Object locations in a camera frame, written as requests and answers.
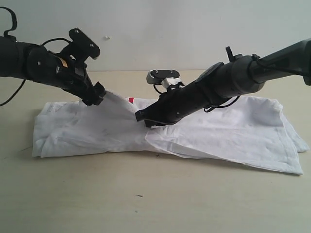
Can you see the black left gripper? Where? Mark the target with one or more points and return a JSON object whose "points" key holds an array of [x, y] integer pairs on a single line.
{"points": [[65, 72]]}

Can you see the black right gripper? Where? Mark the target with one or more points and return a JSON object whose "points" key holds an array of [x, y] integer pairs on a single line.
{"points": [[174, 106]]}

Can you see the white t-shirt red lettering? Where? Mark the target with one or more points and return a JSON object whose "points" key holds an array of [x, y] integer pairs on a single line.
{"points": [[252, 132]]}

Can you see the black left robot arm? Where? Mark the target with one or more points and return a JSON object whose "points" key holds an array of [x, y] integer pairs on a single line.
{"points": [[35, 63]]}

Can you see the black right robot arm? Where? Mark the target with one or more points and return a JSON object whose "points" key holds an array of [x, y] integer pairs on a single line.
{"points": [[221, 82]]}

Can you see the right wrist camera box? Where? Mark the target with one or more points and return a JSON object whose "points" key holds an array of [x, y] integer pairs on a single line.
{"points": [[155, 77]]}

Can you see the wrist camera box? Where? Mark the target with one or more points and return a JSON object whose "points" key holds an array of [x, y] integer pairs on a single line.
{"points": [[155, 77], [84, 43]]}

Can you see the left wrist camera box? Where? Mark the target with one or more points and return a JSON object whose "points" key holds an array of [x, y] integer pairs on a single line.
{"points": [[84, 43]]}

